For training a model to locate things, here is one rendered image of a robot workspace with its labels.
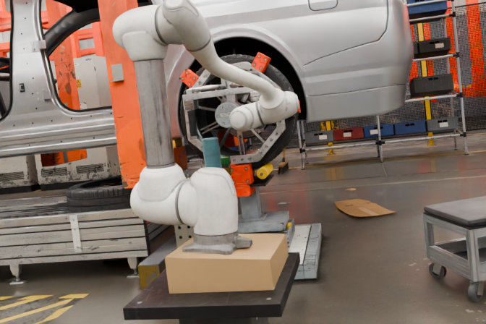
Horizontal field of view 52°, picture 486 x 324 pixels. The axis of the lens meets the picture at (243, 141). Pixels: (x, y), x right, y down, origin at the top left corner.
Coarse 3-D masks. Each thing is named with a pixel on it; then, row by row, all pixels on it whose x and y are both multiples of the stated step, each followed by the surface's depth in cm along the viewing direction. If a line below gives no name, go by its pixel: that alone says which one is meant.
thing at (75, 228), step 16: (128, 208) 283; (0, 224) 295; (16, 224) 293; (32, 224) 291; (48, 224) 292; (64, 224) 287; (80, 224) 284; (96, 224) 283; (112, 224) 281; (128, 224) 280; (144, 224) 278
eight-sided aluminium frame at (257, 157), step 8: (232, 64) 268; (240, 64) 267; (248, 64) 266; (208, 72) 270; (256, 72) 266; (200, 80) 272; (208, 80) 277; (280, 88) 266; (184, 112) 275; (280, 128) 266; (272, 136) 267; (200, 144) 275; (264, 144) 268; (272, 144) 268; (264, 152) 269; (232, 160) 272; (240, 160) 272; (248, 160) 271; (256, 160) 270
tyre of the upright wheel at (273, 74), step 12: (228, 60) 277; (240, 60) 275; (252, 60) 274; (264, 72) 273; (276, 72) 273; (288, 84) 276; (180, 108) 285; (288, 120) 273; (288, 132) 274; (192, 144) 285; (276, 144) 275; (288, 144) 294; (264, 156) 277; (276, 156) 277; (252, 168) 279
